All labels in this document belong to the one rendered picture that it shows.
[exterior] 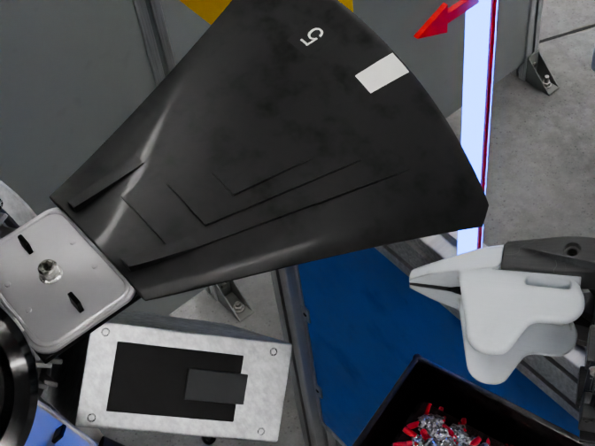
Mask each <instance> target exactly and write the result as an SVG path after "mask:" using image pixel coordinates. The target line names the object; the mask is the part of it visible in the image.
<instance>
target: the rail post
mask: <svg viewBox="0 0 595 446"><path fill-rule="evenodd" d="M270 273H271V277H272V282H273V286H274V295H275V300H276V304H277V309H278V313H279V318H280V322H281V327H282V335H283V340H284V341H285V342H288V343H291V344H292V352H291V357H290V375H291V380H292V385H293V389H294V394H295V398H296V403H297V411H298V416H299V420H300V425H301V429H302V434H303V438H304V443H305V446H336V439H335V438H334V437H333V436H332V435H331V434H330V433H329V432H328V430H327V429H326V428H325V427H323V426H322V425H321V423H320V418H319V413H318V407H317V402H316V396H315V391H314V385H313V376H312V370H311V365H310V359H309V354H308V349H307V343H306V338H305V328H304V322H303V317H302V312H301V306H300V301H299V295H298V285H297V280H296V275H295V269H294V266H289V267H285V268H282V269H278V270H274V271H271V272H270Z"/></svg>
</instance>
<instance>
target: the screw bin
mask: <svg viewBox="0 0 595 446"><path fill-rule="evenodd" d="M423 402H426V403H431V404H432V406H434V407H436V408H437V409H438V408H439V406H442V407H444V412H445V413H447V414H449V415H451V416H453V417H454V418H456V419H458V420H461V418H466V419H467V424H468V425H470V426H471V427H473V428H475V429H477V430H479V431H481V432H483V433H485V434H487V435H488V436H490V437H492V438H494V439H496V440H498V441H500V442H502V443H504V444H505V443H508V445H509V446H510V444H512V445H514V446H595V445H593V444H588V443H582V442H579V437H578V436H577V435H575V434H572V433H570V432H569V431H567V430H565V429H563V428H561V427H558V426H556V425H554V424H553V423H551V422H549V421H547V420H545V419H542V418H541V417H539V416H537V415H536V414H534V413H532V412H530V411H527V410H525V409H523V408H522V407H520V406H518V405H516V404H513V403H511V402H509V401H507V400H506V399H505V398H503V397H501V396H498V395H496V394H494V393H492V392H490V391H489V390H487V389H485V388H482V387H480V386H478V385H476V384H474V383H473V382H471V381H469V380H467V379H465V378H463V377H461V376H459V375H458V374H456V373H453V372H451V371H449V370H447V369H445V368H443V367H442V366H440V365H437V364H435V363H433V362H432V361H430V360H428V359H426V358H424V357H423V356H422V355H420V354H418V353H417V354H414V355H413V359H412V361H411V362H410V364H409V365H408V367H407V368H406V369H405V370H404V372H403V373H402V375H401V376H400V377H399V379H398V381H397V382H396V384H395V385H394V387H393V388H392V389H391V391H390V393H389V394H388V395H387V396H386V397H385V399H384V400H383V402H382V404H381V405H380V407H379V408H378V409H377V411H376V412H375V414H374V416H373V417H372V418H371V420H369V422H368V423H367V425H366V427H365V428H364V429H363V431H362V432H361V434H360V435H359V437H358V438H357V440H356V441H355V443H354V444H353V445H352V446H393V443H394V442H397V440H398V438H399V437H400V436H401V435H402V434H403V429H404V427H406V425H408V424H409V423H410V421H411V420H412V418H413V416H414V415H415V413H416V412H417V411H418V410H419V408H420V407H421V405H422V403H423Z"/></svg>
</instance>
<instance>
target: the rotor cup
mask: <svg viewBox="0 0 595 446"><path fill-rule="evenodd" d="M38 396H39V380H38V372H37V366H36V362H35V356H34V353H33V351H32V348H31V345H30V343H29V341H28V339H27V337H26V335H25V333H24V331H23V330H22V328H21V327H20V325H19V323H18V322H17V320H16V319H15V318H14V317H13V316H12V315H11V314H10V313H9V312H8V311H7V310H6V309H5V308H4V307H3V306H2V305H1V304H0V446H24V445H25V443H26V441H27V438H28V437H29V434H30V431H31V429H32V426H33V424H34V420H35V414H36V409H37V405H38Z"/></svg>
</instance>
